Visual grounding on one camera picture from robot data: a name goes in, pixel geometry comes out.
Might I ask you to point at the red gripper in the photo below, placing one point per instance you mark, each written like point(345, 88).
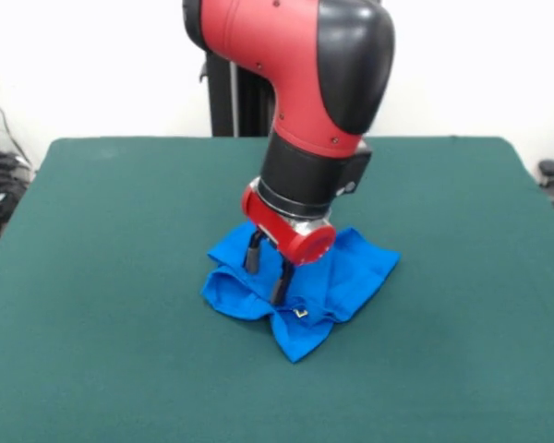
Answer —
point(304, 247)

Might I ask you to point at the blue shirt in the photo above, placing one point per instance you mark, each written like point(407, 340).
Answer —
point(351, 277)

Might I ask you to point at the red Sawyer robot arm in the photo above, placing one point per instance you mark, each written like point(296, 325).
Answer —
point(286, 51)

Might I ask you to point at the dark green table cloth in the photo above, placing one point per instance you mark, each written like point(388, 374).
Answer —
point(97, 323)

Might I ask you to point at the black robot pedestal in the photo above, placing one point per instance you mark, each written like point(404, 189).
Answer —
point(221, 106)

